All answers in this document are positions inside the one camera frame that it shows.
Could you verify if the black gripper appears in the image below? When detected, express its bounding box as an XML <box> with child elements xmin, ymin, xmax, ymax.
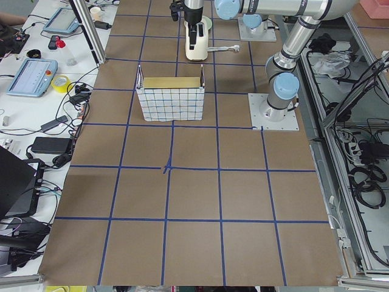
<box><xmin>184</xmin><ymin>6</ymin><xmax>203</xmax><ymax>50</ymax></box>
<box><xmin>170</xmin><ymin>0</ymin><xmax>184</xmax><ymax>21</ymax></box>

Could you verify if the white two-slot toaster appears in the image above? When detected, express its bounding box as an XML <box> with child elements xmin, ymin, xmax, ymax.
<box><xmin>184</xmin><ymin>21</ymin><xmax>209</xmax><ymax>61</ymax></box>

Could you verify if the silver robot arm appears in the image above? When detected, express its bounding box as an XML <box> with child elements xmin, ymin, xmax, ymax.
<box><xmin>170</xmin><ymin>1</ymin><xmax>264</xmax><ymax>35</ymax></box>
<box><xmin>214</xmin><ymin>0</ymin><xmax>358</xmax><ymax>122</ymax></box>

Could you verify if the light green plate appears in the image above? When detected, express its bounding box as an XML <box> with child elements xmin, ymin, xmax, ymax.
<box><xmin>202</xmin><ymin>16</ymin><xmax>212</xmax><ymax>30</ymax></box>

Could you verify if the white paper cup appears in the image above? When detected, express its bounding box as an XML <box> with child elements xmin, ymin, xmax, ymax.
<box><xmin>89</xmin><ymin>7</ymin><xmax>103</xmax><ymax>21</ymax></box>

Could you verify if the blue teach pendant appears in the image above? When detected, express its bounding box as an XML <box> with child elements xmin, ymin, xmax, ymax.
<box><xmin>5</xmin><ymin>58</ymin><xmax>58</xmax><ymax>97</ymax></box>
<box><xmin>43</xmin><ymin>7</ymin><xmax>79</xmax><ymax>35</ymax></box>

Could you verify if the red cap plastic bottle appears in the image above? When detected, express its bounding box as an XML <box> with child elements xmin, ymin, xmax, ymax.
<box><xmin>55</xmin><ymin>37</ymin><xmax>77</xmax><ymax>66</ymax></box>

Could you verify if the yellow tape roll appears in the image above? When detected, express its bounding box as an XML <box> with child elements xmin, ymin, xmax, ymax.
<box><xmin>50</xmin><ymin>75</ymin><xmax>74</xmax><ymax>94</ymax></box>

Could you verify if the black power adapter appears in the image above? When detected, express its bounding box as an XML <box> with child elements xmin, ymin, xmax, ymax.
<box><xmin>41</xmin><ymin>115</ymin><xmax>68</xmax><ymax>133</ymax></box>

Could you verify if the large black power brick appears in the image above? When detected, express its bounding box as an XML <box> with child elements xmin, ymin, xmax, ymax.
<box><xmin>31</xmin><ymin>137</ymin><xmax>72</xmax><ymax>155</ymax></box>

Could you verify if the black laptop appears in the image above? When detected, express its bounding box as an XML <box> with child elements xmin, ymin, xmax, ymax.
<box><xmin>1</xmin><ymin>147</ymin><xmax>44</xmax><ymax>219</ymax></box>

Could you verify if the white toaster power cord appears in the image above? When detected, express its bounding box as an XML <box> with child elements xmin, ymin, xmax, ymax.
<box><xmin>207</xmin><ymin>44</ymin><xmax>241</xmax><ymax>53</ymax></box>

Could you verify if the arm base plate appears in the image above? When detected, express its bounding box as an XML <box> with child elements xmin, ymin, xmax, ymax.
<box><xmin>238</xmin><ymin>14</ymin><xmax>277</xmax><ymax>42</ymax></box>
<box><xmin>248</xmin><ymin>93</ymin><xmax>299</xmax><ymax>131</ymax></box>

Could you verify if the aluminium frame post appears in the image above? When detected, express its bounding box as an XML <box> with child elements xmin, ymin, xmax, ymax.
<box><xmin>69</xmin><ymin>0</ymin><xmax>106</xmax><ymax>66</ymax></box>

